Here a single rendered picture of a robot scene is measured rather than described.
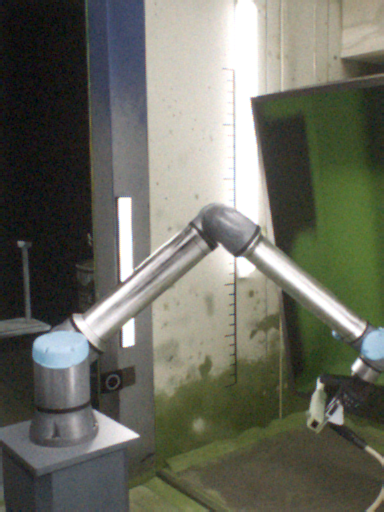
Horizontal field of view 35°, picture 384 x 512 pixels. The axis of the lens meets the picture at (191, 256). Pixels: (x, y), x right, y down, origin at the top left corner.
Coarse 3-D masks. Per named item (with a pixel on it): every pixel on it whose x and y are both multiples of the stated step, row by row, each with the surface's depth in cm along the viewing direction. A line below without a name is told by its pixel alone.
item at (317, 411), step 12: (324, 384) 240; (312, 396) 223; (324, 396) 219; (312, 408) 206; (324, 408) 209; (312, 420) 196; (324, 420) 197; (336, 432) 205; (348, 432) 204; (360, 444) 203
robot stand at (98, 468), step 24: (0, 432) 172; (24, 432) 172; (120, 432) 171; (24, 456) 157; (48, 456) 157; (72, 456) 157; (96, 456) 160; (120, 456) 167; (24, 480) 160; (48, 480) 155; (72, 480) 158; (96, 480) 163; (120, 480) 167; (24, 504) 162; (48, 504) 155; (72, 504) 159; (96, 504) 163; (120, 504) 168
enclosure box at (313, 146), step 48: (288, 96) 208; (336, 96) 235; (288, 144) 237; (336, 144) 241; (288, 192) 240; (336, 192) 248; (288, 240) 242; (336, 240) 255; (336, 288) 263; (288, 336) 247
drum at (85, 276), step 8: (80, 264) 349; (80, 272) 331; (88, 272) 325; (80, 280) 331; (88, 280) 324; (80, 288) 334; (88, 288) 326; (80, 296) 335; (88, 296) 327; (80, 304) 336; (88, 304) 328; (80, 312) 337; (96, 360) 328; (96, 368) 329; (96, 376) 329; (96, 384) 330; (96, 392) 331; (96, 400) 332; (96, 408) 332
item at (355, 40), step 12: (348, 0) 322; (360, 0) 316; (372, 0) 311; (348, 12) 322; (360, 12) 317; (372, 12) 311; (348, 24) 323; (360, 24) 317; (372, 24) 312; (348, 36) 324; (360, 36) 318; (372, 36) 312; (348, 48) 324; (360, 48) 317; (372, 48) 312; (360, 60) 336; (372, 60) 337
